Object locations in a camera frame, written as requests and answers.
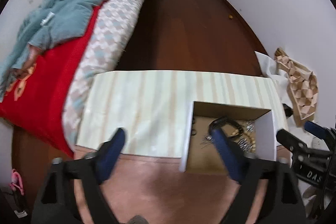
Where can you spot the white wall power socket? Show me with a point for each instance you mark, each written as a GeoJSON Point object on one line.
{"type": "Point", "coordinates": [317, 143]}

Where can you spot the brown geometric patterned bag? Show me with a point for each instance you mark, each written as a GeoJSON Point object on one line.
{"type": "Point", "coordinates": [302, 87]}

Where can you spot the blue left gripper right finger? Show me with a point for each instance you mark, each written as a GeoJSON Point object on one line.
{"type": "Point", "coordinates": [315, 129]}

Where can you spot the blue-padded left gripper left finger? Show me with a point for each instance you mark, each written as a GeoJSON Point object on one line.
{"type": "Point", "coordinates": [56, 202]}

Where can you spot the striped green beige cloth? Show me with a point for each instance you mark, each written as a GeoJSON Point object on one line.
{"type": "Point", "coordinates": [154, 106]}

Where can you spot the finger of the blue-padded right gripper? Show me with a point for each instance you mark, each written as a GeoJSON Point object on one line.
{"type": "Point", "coordinates": [282, 201]}

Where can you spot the white cardboard box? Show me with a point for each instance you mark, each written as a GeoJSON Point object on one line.
{"type": "Point", "coordinates": [199, 155]}

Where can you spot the red bed blanket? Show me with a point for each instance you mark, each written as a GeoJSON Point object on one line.
{"type": "Point", "coordinates": [36, 102]}

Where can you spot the checkered mattress sheet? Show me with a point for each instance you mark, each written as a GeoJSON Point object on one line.
{"type": "Point", "coordinates": [112, 30]}

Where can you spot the pink slipper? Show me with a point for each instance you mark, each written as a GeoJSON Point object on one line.
{"type": "Point", "coordinates": [16, 182]}

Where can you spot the black smartwatch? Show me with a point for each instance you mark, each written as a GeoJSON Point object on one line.
{"type": "Point", "coordinates": [230, 127]}

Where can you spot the teal blue quilt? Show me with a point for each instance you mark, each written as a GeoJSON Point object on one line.
{"type": "Point", "coordinates": [53, 22]}

